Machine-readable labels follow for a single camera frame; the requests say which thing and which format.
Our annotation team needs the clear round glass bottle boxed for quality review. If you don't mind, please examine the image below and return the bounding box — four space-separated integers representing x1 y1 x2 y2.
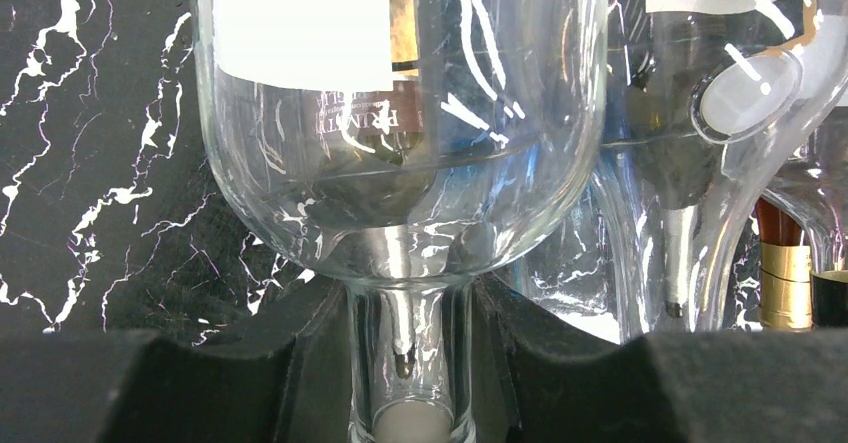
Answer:
191 0 607 442

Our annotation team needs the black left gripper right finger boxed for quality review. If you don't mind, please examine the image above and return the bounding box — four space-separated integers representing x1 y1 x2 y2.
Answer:
473 278 847 442

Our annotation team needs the clear bottle gold label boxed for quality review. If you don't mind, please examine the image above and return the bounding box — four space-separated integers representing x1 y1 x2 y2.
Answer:
593 0 847 342

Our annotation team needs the dark bottle gold foil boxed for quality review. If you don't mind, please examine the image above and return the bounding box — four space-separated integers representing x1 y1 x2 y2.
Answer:
755 198 812 332

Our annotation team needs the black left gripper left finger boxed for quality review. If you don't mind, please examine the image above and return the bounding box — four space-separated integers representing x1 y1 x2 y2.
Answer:
1 277 351 442

